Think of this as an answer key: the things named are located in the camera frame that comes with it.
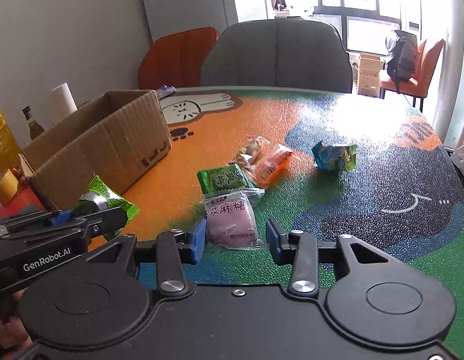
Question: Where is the purple mochi packet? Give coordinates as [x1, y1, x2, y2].
[204, 191, 258, 248]

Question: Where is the green white round cake packet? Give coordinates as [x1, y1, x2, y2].
[196, 163, 265, 206]

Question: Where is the orange transparent snack packet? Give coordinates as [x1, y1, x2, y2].
[251, 144, 293, 189]

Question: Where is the beige nut snack packet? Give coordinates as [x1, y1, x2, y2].
[232, 136, 271, 170]

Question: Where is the green snack packet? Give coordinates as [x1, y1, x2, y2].
[73, 175, 140, 241]

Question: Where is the person left hand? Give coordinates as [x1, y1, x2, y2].
[0, 290, 33, 359]

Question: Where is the yellow tape roll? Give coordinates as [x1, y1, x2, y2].
[0, 169, 19, 206]

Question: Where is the yellow oil bottle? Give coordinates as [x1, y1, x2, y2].
[0, 108, 21, 175]

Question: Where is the blue green crumpled snack bag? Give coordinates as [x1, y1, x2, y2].
[312, 141, 357, 172]

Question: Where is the colourful cat table mat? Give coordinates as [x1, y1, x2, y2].
[125, 88, 464, 359]

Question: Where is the dark glass bottle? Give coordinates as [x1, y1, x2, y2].
[22, 106, 44, 141]

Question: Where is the open cardboard box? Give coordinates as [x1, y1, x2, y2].
[23, 90, 171, 210]

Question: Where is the white paper towel roll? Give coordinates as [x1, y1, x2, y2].
[47, 83, 77, 125]

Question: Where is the small blue pink tissue pack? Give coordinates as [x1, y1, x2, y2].
[155, 85, 176, 100]

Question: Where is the cardboard box on floor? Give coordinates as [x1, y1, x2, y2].
[357, 53, 384, 98]

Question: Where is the grey upholstered chair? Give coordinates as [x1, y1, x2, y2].
[200, 19, 353, 94]

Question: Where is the black grey backpack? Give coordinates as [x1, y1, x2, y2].
[385, 29, 418, 93]

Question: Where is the orange chair by window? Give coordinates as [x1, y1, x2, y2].
[379, 39, 446, 112]

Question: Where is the orange chair by wall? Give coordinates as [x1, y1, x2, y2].
[138, 27, 220, 89]

